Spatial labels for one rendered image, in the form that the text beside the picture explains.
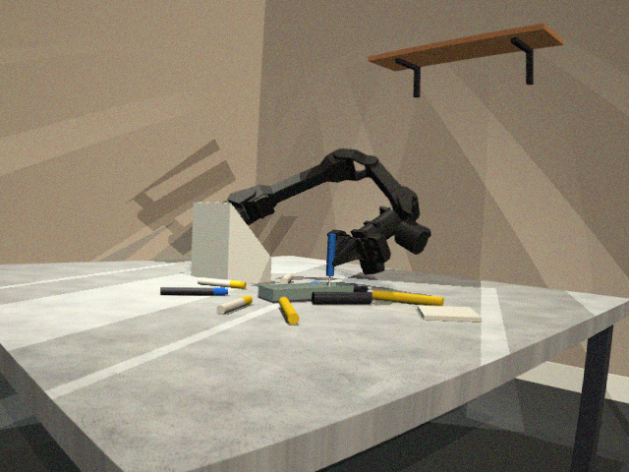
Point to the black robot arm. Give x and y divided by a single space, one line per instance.
259 201

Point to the blue stylus with grey tip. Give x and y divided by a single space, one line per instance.
331 242

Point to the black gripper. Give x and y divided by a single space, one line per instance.
364 241

